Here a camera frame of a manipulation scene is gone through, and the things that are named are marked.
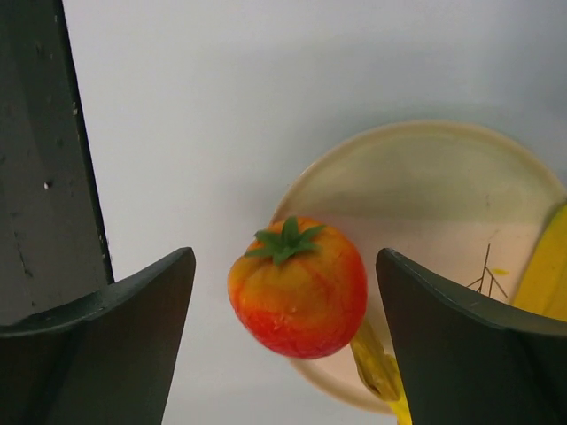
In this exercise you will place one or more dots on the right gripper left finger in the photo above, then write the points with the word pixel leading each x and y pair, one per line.
pixel 107 358

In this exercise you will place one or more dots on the yellow fake banana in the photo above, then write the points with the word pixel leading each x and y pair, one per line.
pixel 541 291

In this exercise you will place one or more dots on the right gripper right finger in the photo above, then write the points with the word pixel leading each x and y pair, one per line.
pixel 465 358

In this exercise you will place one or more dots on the orange red fake tomato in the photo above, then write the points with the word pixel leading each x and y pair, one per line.
pixel 300 288

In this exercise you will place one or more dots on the cream ceramic plate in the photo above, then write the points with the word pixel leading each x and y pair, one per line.
pixel 463 201

